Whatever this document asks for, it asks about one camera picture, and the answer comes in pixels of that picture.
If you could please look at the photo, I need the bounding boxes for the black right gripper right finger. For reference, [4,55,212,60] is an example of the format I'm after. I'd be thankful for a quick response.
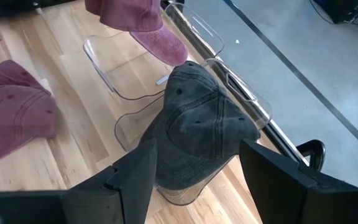
[239,139,358,224]

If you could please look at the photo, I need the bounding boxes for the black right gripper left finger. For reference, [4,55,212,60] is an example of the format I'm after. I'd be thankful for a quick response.
[62,138,158,224]

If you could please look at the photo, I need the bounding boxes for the black baseball cap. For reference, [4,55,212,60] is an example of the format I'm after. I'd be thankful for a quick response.
[138,60,261,191]

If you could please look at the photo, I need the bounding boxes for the maroon baseball cap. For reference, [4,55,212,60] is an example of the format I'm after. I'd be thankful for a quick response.
[84,0,190,67]
[0,59,58,169]

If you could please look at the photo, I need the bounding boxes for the clear plastic bin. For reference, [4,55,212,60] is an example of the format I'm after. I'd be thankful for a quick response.
[82,2,226,101]
[113,57,273,207]

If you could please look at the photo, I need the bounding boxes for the black equipment box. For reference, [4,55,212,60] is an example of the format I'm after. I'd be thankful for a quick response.
[313,0,358,25]

